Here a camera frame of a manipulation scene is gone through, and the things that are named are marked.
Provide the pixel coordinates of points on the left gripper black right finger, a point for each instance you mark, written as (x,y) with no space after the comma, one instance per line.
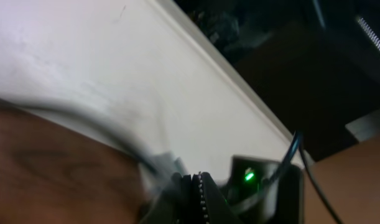
(208,203)

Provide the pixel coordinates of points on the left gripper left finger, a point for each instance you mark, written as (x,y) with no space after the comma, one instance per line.
(171,206)

